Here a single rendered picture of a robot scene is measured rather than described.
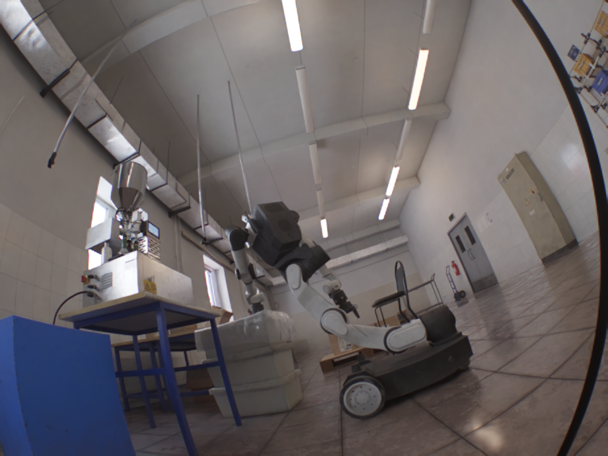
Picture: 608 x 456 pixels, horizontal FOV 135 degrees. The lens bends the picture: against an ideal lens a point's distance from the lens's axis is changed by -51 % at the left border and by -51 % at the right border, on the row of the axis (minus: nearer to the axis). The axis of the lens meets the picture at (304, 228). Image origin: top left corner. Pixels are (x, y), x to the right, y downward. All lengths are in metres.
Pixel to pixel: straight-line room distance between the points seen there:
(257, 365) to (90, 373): 1.05
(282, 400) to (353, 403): 0.67
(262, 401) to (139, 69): 4.55
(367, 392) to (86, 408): 1.14
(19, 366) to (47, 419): 0.19
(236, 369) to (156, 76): 4.23
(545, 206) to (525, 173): 0.70
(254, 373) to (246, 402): 0.23
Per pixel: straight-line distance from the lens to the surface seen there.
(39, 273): 2.92
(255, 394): 1.83
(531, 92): 5.28
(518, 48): 5.39
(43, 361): 1.09
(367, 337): 1.37
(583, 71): 4.11
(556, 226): 5.06
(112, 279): 1.50
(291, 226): 1.53
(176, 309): 1.32
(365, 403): 1.21
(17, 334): 1.05
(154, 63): 4.54
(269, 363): 1.74
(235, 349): 1.85
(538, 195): 5.10
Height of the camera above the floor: 0.41
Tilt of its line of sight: 25 degrees up
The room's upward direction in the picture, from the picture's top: 18 degrees counter-clockwise
